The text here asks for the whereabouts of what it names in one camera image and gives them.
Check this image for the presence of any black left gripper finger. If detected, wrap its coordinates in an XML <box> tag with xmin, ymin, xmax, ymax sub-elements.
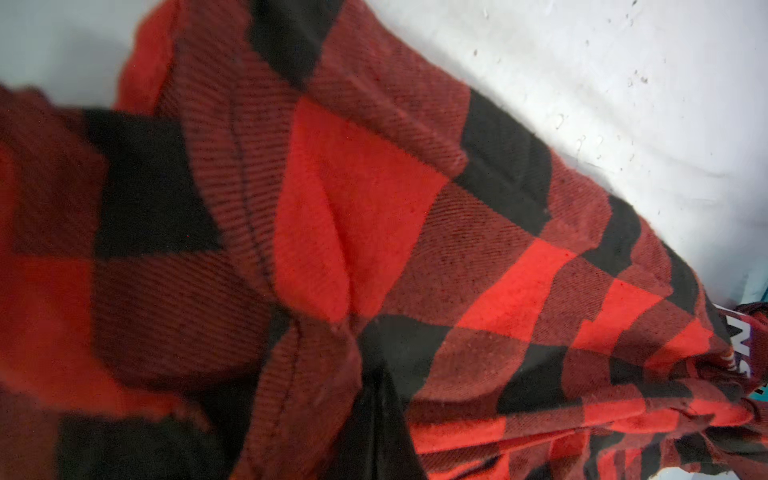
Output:
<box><xmin>324</xmin><ymin>368</ymin><xmax>427</xmax><ymax>480</ymax></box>

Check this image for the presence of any red black plaid shirt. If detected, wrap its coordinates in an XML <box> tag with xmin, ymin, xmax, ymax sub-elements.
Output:
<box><xmin>1</xmin><ymin>1</ymin><xmax>767</xmax><ymax>479</ymax></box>

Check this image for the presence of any teal plastic basket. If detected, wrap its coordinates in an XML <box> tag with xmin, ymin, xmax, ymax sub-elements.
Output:
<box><xmin>750</xmin><ymin>291</ymin><xmax>768</xmax><ymax>402</ymax></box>

